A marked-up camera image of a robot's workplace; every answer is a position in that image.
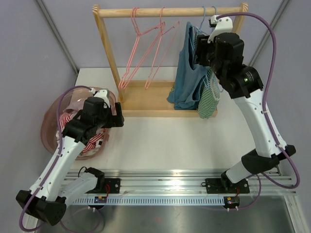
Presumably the aluminium frame post right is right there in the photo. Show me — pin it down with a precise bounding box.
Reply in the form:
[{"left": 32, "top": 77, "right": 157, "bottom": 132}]
[{"left": 249, "top": 0, "right": 292, "bottom": 66}]

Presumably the pink translucent plastic basket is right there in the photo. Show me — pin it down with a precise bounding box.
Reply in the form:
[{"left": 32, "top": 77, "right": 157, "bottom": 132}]
[{"left": 40, "top": 87, "right": 117, "bottom": 160}]

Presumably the wooden clothes rack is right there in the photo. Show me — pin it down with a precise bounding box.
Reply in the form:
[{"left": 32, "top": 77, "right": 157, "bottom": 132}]
[{"left": 92, "top": 2, "right": 248, "bottom": 117}]

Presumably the mauve pink tank top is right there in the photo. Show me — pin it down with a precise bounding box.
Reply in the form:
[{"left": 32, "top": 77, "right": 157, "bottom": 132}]
[{"left": 63, "top": 99, "right": 84, "bottom": 114}]

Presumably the aluminium mounting rail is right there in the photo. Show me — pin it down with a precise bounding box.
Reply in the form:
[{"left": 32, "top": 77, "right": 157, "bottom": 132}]
[{"left": 60, "top": 168, "right": 297, "bottom": 197}]

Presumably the aluminium frame post left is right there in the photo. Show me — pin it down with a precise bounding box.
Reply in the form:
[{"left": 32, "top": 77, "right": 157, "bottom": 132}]
[{"left": 34, "top": 0, "right": 79, "bottom": 76}]

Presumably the red white striped tank top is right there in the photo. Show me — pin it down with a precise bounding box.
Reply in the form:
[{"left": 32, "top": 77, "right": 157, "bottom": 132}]
[{"left": 59, "top": 110, "right": 109, "bottom": 158}]

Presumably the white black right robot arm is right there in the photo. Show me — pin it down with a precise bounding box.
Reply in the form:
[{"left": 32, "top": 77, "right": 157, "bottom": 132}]
[{"left": 194, "top": 33, "right": 296, "bottom": 193}]

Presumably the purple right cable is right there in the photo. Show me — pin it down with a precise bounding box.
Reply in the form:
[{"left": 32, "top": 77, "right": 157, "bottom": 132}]
[{"left": 216, "top": 12, "right": 300, "bottom": 209}]

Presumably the green white striped tank top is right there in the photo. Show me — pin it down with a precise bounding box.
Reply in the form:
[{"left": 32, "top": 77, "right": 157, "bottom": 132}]
[{"left": 198, "top": 66, "right": 221, "bottom": 119}]

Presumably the slotted white cable duct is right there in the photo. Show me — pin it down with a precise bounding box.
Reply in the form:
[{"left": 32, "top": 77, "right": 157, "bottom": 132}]
[{"left": 73, "top": 196, "right": 225, "bottom": 206}]

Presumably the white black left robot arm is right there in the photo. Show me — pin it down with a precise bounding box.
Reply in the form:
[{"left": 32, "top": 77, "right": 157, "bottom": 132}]
[{"left": 16, "top": 97, "right": 124, "bottom": 226}]

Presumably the pink wire hanger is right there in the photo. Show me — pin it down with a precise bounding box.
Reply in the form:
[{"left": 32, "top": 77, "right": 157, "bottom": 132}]
[
  {"left": 144, "top": 6, "right": 180, "bottom": 90},
  {"left": 118, "top": 7, "right": 166, "bottom": 90},
  {"left": 119, "top": 20, "right": 166, "bottom": 89}
]

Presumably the aluminium frame post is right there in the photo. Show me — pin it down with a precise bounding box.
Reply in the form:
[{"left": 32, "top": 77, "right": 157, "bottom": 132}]
[
  {"left": 34, "top": 0, "right": 79, "bottom": 76},
  {"left": 249, "top": 0, "right": 292, "bottom": 66}
]

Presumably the blue tank top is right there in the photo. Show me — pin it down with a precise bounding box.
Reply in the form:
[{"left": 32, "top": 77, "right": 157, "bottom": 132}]
[{"left": 167, "top": 21, "right": 207, "bottom": 110}]

